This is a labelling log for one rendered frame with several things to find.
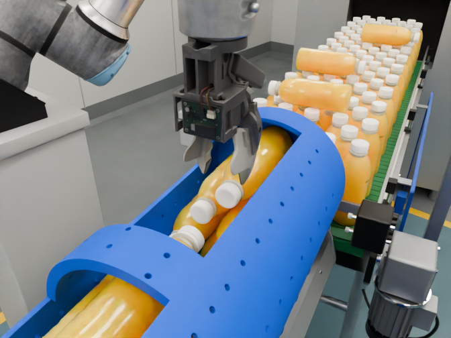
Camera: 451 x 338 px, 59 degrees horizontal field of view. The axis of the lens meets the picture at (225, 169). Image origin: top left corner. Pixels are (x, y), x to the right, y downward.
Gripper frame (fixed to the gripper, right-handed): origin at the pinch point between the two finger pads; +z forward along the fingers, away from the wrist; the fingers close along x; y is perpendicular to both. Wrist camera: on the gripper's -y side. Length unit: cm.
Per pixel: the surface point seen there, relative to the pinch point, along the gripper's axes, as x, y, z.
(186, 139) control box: -31, -37, 20
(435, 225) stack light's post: 37, -63, 44
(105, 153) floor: -185, -152, 124
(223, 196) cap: -0.3, 0.0, 5.2
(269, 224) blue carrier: 9.8, 6.6, 2.0
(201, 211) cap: -4.7, -0.1, 9.8
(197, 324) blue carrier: 9.4, 24.0, 1.6
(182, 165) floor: -121, -164, 124
